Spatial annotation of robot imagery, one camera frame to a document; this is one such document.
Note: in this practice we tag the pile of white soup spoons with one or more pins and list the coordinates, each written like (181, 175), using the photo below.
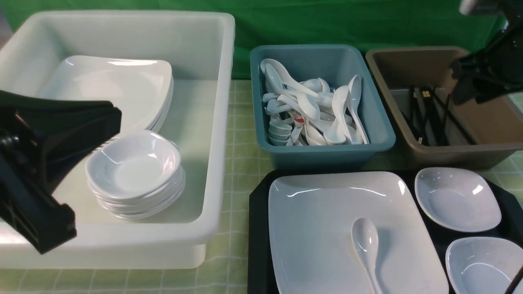
(327, 116)

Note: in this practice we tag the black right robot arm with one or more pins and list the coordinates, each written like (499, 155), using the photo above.
(497, 69)

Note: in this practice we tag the stack of white square plates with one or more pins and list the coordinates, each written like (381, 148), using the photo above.
(141, 89)

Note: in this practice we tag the large white plastic tub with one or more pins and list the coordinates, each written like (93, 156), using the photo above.
(199, 46)

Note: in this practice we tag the teal plastic bin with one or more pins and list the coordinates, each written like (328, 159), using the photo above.
(336, 64)

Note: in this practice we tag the brown plastic bin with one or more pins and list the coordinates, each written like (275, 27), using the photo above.
(480, 136)

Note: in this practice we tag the white soup spoon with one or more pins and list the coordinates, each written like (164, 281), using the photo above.
(365, 240)

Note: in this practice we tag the stack of white small bowls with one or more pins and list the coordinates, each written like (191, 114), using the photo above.
(136, 176)

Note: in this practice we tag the black serving tray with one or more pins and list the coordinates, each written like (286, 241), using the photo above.
(261, 278)

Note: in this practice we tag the large white rice plate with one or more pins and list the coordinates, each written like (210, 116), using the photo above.
(310, 220)

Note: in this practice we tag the black chopsticks bundle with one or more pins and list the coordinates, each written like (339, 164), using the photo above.
(429, 117)

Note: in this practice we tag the green backdrop cloth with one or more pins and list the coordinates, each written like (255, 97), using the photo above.
(363, 24)

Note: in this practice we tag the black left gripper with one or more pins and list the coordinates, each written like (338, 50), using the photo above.
(42, 140)

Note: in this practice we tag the white small bowl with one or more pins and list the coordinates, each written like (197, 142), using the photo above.
(457, 199)
(482, 265)

